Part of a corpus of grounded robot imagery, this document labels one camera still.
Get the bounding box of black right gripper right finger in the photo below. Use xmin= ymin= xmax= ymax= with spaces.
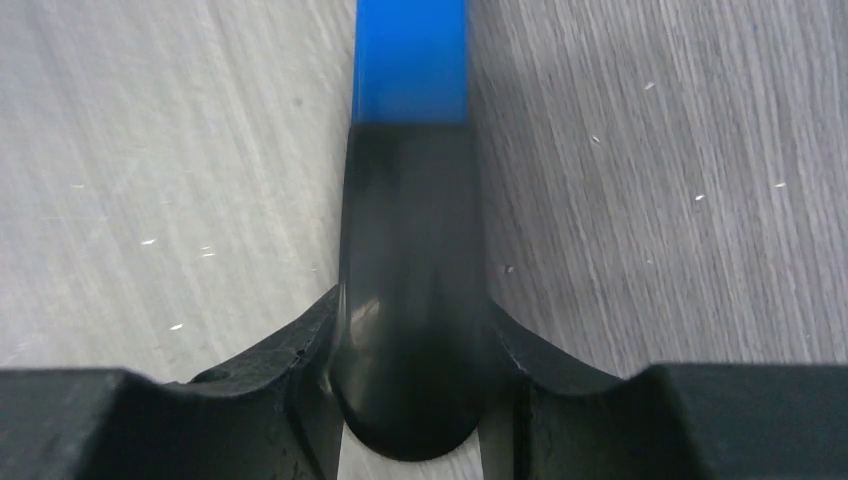
xmin=479 ymin=306 xmax=847 ymax=479

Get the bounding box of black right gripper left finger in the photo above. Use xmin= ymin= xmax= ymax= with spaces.
xmin=1 ymin=290 xmax=343 ymax=479

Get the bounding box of blue stapler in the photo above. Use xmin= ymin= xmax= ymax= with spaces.
xmin=329 ymin=1 xmax=494 ymax=461

